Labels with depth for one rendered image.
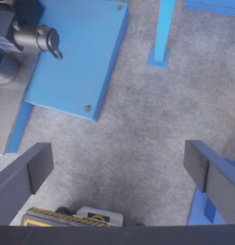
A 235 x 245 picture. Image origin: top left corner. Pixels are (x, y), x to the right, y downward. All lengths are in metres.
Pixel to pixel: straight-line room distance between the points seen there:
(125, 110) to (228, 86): 0.68
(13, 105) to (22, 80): 0.17
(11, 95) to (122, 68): 0.78
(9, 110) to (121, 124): 0.75
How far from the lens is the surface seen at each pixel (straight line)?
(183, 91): 1.25
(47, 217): 1.01
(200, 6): 1.54
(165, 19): 0.96
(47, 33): 0.89
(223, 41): 1.47
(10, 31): 0.99
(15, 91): 1.36
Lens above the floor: 1.16
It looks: 78 degrees down
